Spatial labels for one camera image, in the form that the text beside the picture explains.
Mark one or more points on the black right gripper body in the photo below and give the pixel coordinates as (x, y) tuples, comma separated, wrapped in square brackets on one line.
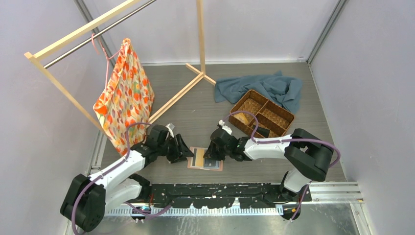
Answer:
[(218, 152)]

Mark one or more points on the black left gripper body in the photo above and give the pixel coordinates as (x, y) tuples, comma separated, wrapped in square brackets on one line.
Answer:
[(170, 149)]

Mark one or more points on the yellow credit card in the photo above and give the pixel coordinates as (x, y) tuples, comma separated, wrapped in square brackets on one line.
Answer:
[(197, 161)]

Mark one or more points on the orange credit card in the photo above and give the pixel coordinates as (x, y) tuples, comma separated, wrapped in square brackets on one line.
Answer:
[(242, 118)]

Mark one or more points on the woven wicker divided basket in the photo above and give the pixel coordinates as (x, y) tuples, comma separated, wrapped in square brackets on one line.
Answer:
[(261, 112)]

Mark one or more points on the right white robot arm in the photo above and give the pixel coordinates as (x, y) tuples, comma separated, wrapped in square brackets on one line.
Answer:
[(310, 157)]

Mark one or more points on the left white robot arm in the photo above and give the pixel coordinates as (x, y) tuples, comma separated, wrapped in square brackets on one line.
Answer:
[(90, 197)]

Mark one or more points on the orange floral hanging garment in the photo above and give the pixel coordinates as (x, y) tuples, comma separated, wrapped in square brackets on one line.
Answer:
[(124, 107)]

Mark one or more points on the blue-grey crumpled cloth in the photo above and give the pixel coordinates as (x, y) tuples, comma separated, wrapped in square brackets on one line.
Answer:
[(283, 90)]

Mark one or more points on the pink clothes hanger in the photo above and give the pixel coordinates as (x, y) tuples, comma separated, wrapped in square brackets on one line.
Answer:
[(107, 57)]

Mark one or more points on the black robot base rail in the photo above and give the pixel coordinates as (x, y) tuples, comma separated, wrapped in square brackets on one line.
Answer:
[(216, 196)]

